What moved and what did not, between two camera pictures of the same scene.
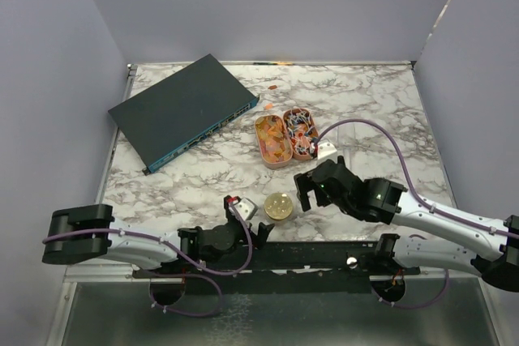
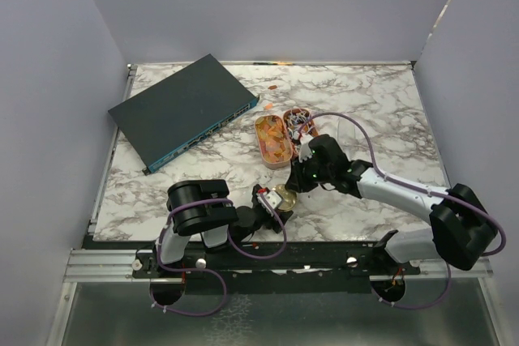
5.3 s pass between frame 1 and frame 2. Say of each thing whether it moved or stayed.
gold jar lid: moved
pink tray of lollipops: stayed
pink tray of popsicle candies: stayed
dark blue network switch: stayed
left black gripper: moved
